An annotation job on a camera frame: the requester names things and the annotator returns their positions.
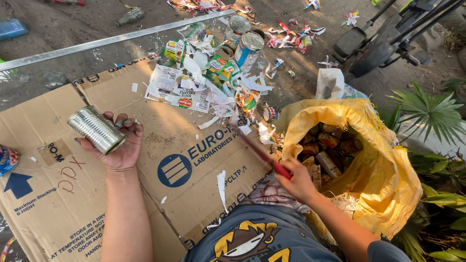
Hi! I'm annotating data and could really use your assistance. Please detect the person's left hand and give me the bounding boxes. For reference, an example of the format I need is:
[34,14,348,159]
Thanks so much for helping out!
[75,111,145,172]

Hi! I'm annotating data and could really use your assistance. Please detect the person's right hand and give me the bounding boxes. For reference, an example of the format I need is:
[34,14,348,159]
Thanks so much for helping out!
[276,158,320,205]

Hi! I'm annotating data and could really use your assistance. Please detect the red-handled knife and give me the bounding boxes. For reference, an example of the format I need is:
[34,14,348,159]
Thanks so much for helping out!
[226,119,294,181]

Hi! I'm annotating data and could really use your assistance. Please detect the bare ribbed tin can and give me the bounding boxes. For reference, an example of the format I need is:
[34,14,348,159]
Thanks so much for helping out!
[67,106,128,156]

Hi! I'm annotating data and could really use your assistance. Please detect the person's patterned shorts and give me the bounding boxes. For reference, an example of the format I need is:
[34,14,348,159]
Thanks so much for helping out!
[237,181,311,214]

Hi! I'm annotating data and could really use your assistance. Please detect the heap of labelled cans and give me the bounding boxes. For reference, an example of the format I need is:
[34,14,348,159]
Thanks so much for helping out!
[298,122,365,190]

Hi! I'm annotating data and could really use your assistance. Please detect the small can with red label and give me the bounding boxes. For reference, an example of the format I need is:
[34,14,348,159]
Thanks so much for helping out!
[261,105,280,122]

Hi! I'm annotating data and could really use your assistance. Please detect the white paper strip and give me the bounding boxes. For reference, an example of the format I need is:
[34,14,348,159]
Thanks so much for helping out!
[216,170,229,214]

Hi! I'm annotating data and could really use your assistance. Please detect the person's grey printed shirt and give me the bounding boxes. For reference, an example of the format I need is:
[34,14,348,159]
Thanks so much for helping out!
[181,202,413,262]

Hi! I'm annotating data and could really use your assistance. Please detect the yellow woven sack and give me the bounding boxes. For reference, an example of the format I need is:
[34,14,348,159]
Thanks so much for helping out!
[281,98,424,245]

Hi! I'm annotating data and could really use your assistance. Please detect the white plastic bag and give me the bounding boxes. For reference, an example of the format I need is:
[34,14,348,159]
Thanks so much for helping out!
[315,68,369,101]

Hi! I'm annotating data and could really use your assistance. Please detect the heap of torn paper labels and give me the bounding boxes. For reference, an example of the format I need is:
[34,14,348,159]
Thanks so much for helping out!
[144,22,283,146]

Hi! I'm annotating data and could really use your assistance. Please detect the tin can with blue label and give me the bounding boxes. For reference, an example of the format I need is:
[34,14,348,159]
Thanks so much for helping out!
[233,31,265,74]

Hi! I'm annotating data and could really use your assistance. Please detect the small can with torn label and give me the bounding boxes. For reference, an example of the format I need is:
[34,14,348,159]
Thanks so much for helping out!
[300,34,314,54]

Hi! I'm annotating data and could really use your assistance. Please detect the red and white label scraps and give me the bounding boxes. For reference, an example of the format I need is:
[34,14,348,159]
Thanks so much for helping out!
[265,18,327,49]

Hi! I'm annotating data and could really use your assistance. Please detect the green leafy plants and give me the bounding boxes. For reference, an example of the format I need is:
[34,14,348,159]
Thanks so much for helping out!
[377,77,466,262]

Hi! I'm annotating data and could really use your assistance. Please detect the tin can with pale label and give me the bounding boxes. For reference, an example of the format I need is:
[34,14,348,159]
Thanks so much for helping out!
[223,15,252,51]

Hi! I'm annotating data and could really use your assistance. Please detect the black exercise machine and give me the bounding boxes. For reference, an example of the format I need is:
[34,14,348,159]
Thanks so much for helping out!
[332,0,466,79]

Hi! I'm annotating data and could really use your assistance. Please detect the colourful paper scrap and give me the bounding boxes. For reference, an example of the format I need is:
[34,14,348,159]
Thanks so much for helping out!
[341,10,360,27]

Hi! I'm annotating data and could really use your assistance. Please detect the flattened printed cardboard sheet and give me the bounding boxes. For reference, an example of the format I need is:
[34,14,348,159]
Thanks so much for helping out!
[0,58,288,262]

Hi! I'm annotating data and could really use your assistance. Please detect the scattered label scraps pile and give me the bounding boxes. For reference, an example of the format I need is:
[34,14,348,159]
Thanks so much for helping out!
[167,0,253,18]

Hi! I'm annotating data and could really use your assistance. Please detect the green glass bottle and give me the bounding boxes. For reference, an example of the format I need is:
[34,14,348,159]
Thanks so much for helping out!
[115,7,146,27]

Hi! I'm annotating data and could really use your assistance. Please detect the long metal bar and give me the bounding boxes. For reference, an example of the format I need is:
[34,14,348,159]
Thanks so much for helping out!
[0,9,237,72]

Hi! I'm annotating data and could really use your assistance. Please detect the blue can with beans picture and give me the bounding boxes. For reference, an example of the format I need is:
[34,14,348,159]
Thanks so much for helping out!
[0,144,21,178]

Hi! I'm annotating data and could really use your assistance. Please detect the blue plastic container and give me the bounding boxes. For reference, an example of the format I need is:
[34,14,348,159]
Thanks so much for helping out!
[0,18,29,41]

